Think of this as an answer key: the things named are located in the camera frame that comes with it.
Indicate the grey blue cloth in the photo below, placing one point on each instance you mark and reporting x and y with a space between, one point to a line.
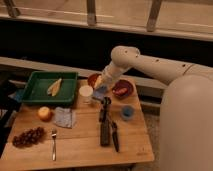
64 117

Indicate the silver fork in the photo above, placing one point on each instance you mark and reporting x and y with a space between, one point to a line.
54 134

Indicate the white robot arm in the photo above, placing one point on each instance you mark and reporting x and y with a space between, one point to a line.
186 112

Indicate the yellow apple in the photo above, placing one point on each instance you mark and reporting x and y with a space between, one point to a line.
44 113

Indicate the yellow banana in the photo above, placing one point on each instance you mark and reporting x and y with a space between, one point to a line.
54 88

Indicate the blue sponge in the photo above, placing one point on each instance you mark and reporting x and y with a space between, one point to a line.
99 93

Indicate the red food in bowl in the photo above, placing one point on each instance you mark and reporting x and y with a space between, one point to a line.
121 91

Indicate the black spatula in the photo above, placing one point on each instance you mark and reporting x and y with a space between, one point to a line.
104 129

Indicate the white cup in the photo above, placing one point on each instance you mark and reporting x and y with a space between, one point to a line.
86 93

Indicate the green plastic tray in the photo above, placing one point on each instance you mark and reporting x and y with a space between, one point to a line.
35 92

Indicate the orange bowl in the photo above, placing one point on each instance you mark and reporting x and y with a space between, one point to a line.
91 79

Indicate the dark red bowl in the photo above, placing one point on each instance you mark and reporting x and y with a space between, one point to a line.
123 84

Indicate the blue plastic cup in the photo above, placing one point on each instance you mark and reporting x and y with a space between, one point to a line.
127 112

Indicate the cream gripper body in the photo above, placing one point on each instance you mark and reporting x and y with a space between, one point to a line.
99 82

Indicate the bunch of dark grapes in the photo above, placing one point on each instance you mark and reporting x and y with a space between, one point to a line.
29 137

